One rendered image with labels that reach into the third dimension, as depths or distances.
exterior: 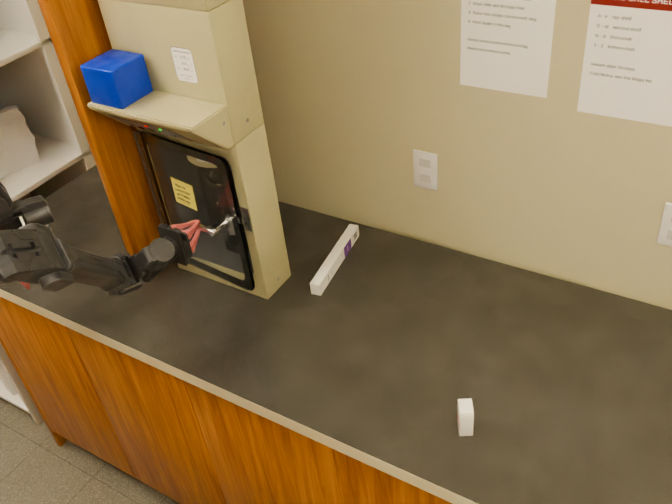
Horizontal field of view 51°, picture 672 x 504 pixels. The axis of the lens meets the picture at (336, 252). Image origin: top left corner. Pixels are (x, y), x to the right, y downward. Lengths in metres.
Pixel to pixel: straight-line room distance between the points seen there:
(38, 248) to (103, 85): 0.53
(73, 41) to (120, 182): 0.37
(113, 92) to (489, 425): 1.08
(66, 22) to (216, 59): 0.38
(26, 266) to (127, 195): 0.76
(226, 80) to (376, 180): 0.64
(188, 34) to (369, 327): 0.80
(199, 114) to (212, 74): 0.09
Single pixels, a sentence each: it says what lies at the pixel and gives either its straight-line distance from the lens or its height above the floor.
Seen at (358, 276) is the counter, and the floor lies 0.94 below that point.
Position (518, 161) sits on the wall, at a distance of 1.78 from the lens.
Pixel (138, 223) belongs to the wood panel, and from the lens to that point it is 1.97.
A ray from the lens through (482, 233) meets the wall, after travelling 1.94.
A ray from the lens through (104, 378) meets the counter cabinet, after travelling 2.20.
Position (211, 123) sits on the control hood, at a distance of 1.53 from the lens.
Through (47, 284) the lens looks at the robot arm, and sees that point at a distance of 1.24.
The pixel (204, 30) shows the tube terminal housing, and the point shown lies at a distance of 1.51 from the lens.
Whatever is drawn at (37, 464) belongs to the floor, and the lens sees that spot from 3.01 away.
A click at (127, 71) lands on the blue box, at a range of 1.63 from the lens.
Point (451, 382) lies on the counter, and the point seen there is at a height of 0.94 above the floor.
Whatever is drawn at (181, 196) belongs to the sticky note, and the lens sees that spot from 1.80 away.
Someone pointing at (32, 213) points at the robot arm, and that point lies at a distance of 1.80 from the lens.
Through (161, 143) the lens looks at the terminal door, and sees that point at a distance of 1.75.
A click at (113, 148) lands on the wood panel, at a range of 1.85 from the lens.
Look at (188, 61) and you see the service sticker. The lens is 1.58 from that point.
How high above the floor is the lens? 2.16
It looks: 38 degrees down
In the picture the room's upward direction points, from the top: 7 degrees counter-clockwise
